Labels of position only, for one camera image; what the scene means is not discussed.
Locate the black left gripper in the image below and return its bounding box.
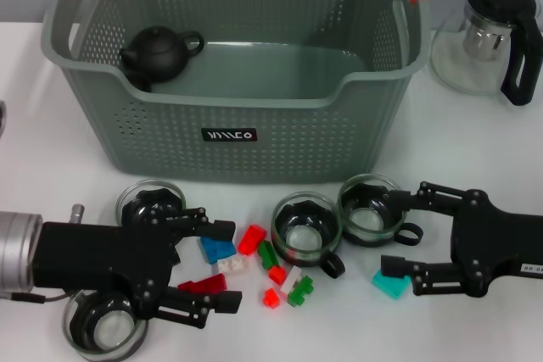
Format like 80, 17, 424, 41
33, 208, 243, 331

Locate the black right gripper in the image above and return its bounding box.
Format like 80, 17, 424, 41
380, 181, 543, 298

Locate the dark red long brick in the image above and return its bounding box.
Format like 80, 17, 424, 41
177, 273, 228, 295

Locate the glass teacup black base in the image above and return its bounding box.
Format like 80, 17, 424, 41
338, 174, 424, 248
115, 178, 188, 231
62, 281, 149, 359
270, 191, 346, 280

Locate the grey perforated storage bin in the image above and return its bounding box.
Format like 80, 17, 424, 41
41, 0, 429, 185

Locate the blue building brick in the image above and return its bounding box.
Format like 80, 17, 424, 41
199, 237, 237, 265

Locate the white square building brick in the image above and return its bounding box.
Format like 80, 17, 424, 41
217, 258, 250, 275

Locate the bright red building brick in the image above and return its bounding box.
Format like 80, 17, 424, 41
237, 224, 267, 256

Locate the dark green building brick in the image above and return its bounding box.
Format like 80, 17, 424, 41
257, 240, 279, 270

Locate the teal flat plate brick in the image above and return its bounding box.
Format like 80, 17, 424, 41
372, 268, 412, 300

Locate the small red building brick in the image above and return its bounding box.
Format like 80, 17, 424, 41
262, 287, 281, 308
268, 265, 288, 285

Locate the white long building brick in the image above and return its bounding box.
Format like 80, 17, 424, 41
280, 265, 305, 293

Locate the green car-shaped brick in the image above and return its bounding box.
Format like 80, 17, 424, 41
287, 276, 315, 307

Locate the glass teapot black lid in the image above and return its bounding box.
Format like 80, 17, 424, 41
430, 0, 543, 107

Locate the black clay teapot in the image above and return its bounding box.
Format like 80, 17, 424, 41
119, 25, 206, 83

